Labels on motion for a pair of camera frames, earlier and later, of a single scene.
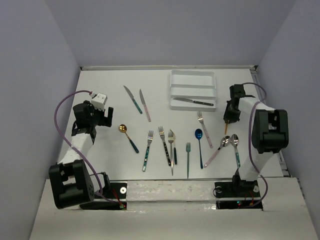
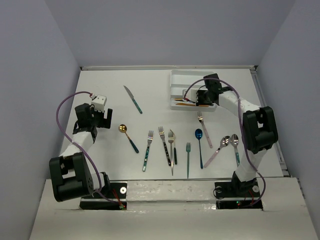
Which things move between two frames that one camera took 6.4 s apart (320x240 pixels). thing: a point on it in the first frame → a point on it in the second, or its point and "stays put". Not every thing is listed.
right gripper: (227, 116) → (199, 102)
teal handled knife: (133, 100) stays put
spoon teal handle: (235, 140) stays put
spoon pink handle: (224, 141) stays put
